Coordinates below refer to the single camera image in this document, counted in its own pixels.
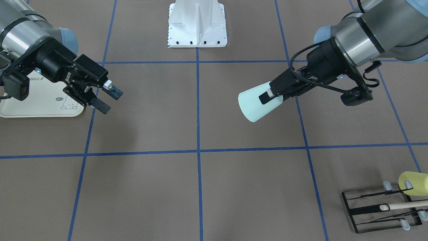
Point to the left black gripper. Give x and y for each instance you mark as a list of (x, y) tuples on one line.
[(321, 63)]

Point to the cream rabbit tray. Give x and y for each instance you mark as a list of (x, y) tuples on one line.
[(45, 99)]

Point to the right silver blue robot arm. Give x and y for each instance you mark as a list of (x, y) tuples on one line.
[(29, 43)]

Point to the black wire cup rack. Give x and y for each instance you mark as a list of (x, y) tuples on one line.
[(382, 208)]

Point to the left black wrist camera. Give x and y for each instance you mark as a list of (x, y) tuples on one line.
[(362, 92)]

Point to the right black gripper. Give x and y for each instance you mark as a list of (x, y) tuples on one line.
[(50, 59)]

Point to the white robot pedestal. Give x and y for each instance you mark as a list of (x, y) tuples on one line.
[(197, 24)]

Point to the yellow cup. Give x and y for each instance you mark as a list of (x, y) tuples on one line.
[(414, 183)]

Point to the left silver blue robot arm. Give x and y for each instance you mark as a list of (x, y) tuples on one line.
[(381, 29)]

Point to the light green cup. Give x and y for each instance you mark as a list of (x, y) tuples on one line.
[(251, 106)]

